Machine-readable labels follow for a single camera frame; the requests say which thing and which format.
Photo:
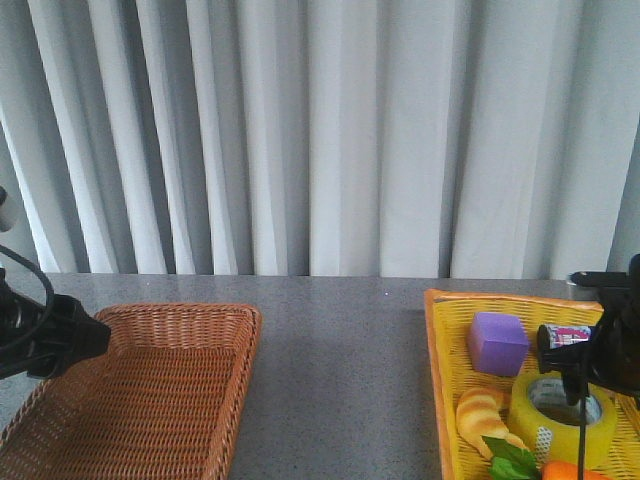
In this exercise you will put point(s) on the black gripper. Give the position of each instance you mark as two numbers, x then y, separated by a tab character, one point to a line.
610	358
44	344

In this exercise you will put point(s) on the yellow packing tape roll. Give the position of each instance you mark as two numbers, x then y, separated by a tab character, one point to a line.
541	417

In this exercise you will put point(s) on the small dark labelled bottle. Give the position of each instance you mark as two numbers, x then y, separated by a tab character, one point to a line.
553	336

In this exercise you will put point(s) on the purple foam cube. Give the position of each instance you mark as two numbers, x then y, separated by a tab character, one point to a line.
497	343

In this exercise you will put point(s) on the orange toy carrot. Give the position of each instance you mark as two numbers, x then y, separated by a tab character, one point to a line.
561	470

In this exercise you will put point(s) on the striped toy bread roll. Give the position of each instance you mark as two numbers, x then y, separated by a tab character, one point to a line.
478	416

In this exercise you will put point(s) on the green toy carrot leaves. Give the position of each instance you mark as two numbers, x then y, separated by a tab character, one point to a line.
510	462

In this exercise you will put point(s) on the brown wicker basket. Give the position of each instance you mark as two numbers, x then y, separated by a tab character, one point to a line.
164	402

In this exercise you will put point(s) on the yellow plastic woven basket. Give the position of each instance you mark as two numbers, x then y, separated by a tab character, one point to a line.
448	317

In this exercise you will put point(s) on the grey pleated curtain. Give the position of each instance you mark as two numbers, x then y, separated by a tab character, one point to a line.
427	139

